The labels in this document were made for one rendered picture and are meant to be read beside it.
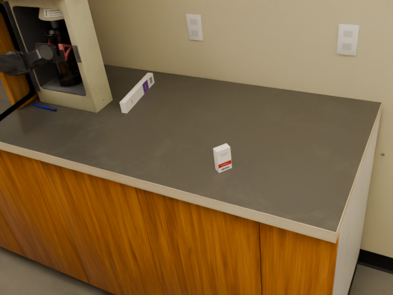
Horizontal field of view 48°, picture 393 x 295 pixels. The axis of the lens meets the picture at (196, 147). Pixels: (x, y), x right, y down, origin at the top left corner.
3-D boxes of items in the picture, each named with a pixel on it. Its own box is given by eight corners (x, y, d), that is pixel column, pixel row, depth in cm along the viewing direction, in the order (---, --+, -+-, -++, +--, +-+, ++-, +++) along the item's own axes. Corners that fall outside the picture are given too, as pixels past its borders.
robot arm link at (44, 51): (3, 54, 160) (13, 76, 161) (20, 43, 154) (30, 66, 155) (30, 50, 170) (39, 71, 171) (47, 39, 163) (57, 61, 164)
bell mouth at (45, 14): (59, 3, 182) (55, -10, 179) (93, 6, 174) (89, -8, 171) (28, 19, 170) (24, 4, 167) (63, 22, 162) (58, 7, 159)
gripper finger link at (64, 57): (59, 37, 179) (44, 45, 172) (73, 38, 176) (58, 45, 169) (64, 54, 183) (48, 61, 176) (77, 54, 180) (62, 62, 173)
